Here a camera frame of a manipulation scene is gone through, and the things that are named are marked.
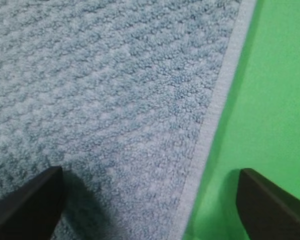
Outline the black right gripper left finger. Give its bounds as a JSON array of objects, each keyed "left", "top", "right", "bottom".
[{"left": 0, "top": 166, "right": 64, "bottom": 240}]

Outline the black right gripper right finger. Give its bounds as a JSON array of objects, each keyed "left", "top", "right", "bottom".
[{"left": 235, "top": 168, "right": 300, "bottom": 240}]

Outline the blue waffle-weave towel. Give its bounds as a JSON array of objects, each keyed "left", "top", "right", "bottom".
[{"left": 0, "top": 0, "right": 256, "bottom": 240}]

